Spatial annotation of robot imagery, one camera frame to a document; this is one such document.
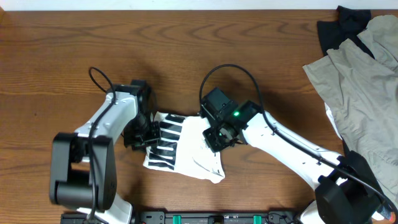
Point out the black garment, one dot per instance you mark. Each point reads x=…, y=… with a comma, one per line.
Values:
x=349, y=24

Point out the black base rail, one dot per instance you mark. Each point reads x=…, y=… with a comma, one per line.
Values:
x=273, y=217

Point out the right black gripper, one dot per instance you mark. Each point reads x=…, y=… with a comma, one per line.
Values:
x=214, y=145

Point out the white t-shirt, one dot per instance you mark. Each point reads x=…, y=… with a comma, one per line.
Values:
x=182, y=148

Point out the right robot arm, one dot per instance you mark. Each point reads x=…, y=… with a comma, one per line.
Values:
x=345, y=188

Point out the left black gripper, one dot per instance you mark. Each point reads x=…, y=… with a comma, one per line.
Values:
x=148, y=134

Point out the white garment at right edge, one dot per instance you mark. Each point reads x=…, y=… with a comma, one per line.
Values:
x=331, y=119

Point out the grey-beige garment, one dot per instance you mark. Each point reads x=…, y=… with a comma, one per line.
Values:
x=360, y=89

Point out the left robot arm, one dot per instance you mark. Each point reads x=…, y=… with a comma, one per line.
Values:
x=83, y=164

